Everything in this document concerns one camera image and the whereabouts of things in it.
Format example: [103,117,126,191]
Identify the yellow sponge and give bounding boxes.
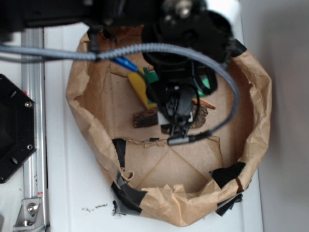
[127,72,157,110]

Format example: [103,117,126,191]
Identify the brown wooden cone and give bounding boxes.
[192,98,216,110]

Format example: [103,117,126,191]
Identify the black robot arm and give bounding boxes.
[0,0,239,142]

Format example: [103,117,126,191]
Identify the crumpled brown paper bag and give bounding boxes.
[65,25,273,228]

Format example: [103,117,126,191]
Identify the metal corner bracket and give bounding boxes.
[13,198,44,232]

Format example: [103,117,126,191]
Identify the blue wire connector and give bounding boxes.
[112,57,138,72]

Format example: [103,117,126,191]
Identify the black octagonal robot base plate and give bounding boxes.
[0,74,36,184]

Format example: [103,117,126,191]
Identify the green rectangular block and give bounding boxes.
[142,67,217,97]

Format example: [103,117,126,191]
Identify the grey braided cable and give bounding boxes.
[0,43,241,145]

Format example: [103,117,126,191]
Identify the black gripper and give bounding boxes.
[143,53,215,138]

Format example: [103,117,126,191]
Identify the dark bark piece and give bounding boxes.
[133,108,158,128]

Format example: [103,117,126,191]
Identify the grey-brown rock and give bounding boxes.
[161,105,209,134]

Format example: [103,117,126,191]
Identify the aluminium extrusion rail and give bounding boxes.
[13,26,50,232]

